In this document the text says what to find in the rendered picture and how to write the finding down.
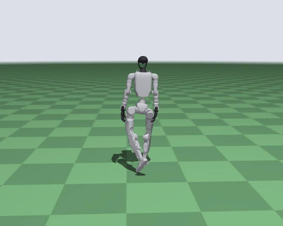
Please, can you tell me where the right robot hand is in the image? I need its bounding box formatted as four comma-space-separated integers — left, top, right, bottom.
150, 106, 158, 122

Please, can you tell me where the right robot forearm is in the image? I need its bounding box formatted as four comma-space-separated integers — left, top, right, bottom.
153, 92, 159, 109

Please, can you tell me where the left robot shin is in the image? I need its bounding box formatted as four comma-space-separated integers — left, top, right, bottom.
128, 134, 143, 162

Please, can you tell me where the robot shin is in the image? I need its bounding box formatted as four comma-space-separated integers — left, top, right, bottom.
143, 135, 151, 158
128, 134, 143, 162

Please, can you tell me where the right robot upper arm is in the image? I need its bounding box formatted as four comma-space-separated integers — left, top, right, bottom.
152, 73, 158, 96

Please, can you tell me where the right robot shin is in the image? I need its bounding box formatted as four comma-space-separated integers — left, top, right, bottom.
143, 135, 151, 158

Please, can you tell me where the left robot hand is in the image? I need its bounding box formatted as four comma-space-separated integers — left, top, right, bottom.
121, 106, 125, 122

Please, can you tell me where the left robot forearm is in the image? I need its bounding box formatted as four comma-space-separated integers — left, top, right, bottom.
121, 89, 129, 110

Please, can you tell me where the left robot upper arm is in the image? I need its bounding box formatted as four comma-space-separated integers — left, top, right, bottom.
126, 73, 135, 95

